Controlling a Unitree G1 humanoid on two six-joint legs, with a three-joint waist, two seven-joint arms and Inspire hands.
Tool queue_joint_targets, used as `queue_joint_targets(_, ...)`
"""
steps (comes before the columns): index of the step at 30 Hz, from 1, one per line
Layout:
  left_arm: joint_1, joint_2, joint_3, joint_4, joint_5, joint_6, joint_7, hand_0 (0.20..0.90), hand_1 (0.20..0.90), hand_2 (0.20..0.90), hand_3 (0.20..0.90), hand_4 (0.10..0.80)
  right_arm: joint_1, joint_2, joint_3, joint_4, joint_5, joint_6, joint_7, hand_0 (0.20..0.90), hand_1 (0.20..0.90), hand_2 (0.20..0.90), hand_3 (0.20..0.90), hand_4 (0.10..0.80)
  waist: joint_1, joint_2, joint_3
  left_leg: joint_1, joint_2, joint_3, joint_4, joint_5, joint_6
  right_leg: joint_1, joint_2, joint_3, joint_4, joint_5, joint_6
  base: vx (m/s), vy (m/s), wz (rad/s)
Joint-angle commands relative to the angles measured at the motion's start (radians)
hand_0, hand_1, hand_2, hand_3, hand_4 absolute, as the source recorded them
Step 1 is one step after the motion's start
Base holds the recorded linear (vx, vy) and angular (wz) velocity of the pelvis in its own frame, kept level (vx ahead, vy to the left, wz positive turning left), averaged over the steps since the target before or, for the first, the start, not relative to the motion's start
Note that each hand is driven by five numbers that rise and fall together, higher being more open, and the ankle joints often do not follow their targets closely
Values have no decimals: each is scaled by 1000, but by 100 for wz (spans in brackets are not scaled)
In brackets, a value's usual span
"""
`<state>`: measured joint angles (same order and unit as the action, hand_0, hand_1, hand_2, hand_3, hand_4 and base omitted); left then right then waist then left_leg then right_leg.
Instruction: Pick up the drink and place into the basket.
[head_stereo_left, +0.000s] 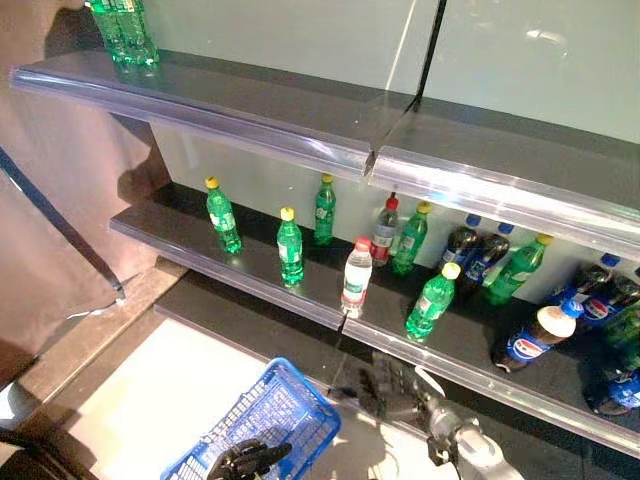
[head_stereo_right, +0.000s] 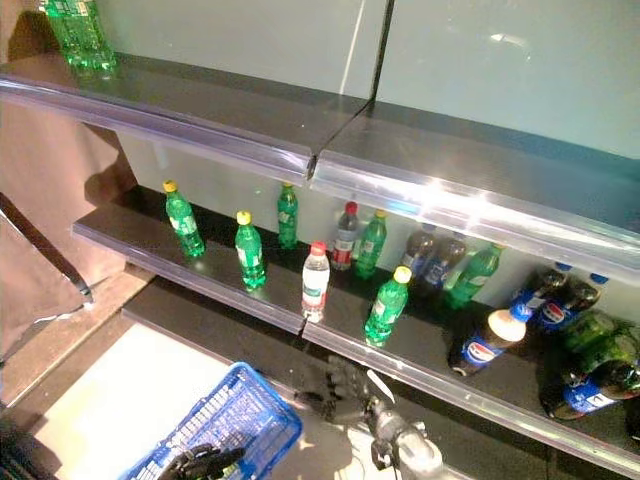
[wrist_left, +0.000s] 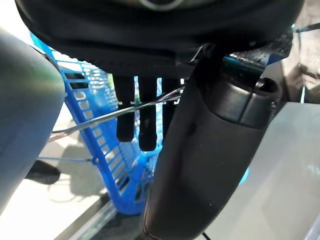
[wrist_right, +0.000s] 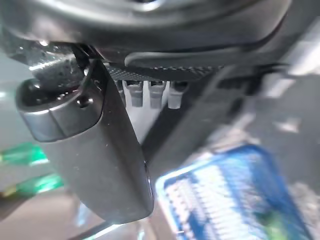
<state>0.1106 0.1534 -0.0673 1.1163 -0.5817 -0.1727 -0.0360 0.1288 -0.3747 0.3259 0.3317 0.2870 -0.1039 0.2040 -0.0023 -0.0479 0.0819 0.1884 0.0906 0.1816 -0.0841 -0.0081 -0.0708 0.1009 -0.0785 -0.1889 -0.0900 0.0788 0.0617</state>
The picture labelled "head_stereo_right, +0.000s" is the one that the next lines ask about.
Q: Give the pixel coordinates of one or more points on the black shelf board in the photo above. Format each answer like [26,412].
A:
[210,320]

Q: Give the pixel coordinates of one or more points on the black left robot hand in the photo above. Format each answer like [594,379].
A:
[202,462]

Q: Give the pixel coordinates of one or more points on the cola bottle red cap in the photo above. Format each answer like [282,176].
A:
[345,240]

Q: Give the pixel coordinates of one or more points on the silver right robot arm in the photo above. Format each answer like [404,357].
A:
[402,440]

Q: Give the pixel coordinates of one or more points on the blue plastic shopping basket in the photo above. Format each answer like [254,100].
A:
[227,425]

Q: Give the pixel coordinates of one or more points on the clear water bottle red cap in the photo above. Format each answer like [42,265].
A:
[315,282]

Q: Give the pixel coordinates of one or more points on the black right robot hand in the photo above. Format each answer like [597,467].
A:
[334,384]

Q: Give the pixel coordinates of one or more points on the green soda bottle lying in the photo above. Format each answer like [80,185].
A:
[602,337]

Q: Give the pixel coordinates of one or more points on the black shelf with clear rail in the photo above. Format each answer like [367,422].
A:
[320,140]
[360,325]

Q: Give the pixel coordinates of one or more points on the green soda bottle yellow cap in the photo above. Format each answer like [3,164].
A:
[287,217]
[385,310]
[250,255]
[370,247]
[184,222]
[472,277]

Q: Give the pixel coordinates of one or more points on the pepsi bottle white cap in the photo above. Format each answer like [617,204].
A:
[482,345]

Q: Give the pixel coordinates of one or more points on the pepsi bottle blue cap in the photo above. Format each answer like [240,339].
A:
[532,295]
[567,305]
[442,265]
[416,250]

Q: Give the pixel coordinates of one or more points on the large green soda bottle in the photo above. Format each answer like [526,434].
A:
[80,35]

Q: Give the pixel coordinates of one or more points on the pepsi bottle blue label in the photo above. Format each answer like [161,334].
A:
[587,387]

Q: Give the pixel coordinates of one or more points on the brown cloth curtain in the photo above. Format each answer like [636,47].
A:
[45,200]

